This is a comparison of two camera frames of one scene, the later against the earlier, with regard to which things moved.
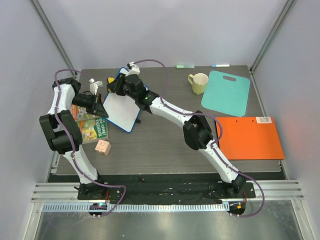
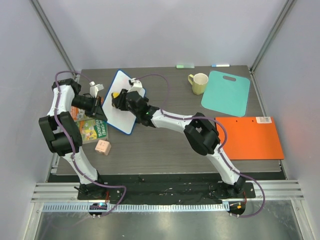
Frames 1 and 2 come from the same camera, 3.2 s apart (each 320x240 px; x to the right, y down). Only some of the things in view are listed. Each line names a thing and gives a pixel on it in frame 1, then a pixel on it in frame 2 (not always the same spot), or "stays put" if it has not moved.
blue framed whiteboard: (121, 109) stays put
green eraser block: (185, 66) stays put
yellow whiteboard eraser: (110, 80) to (115, 94)
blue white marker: (220, 65) stays put
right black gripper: (119, 85) to (122, 100)
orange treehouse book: (80, 112) stays put
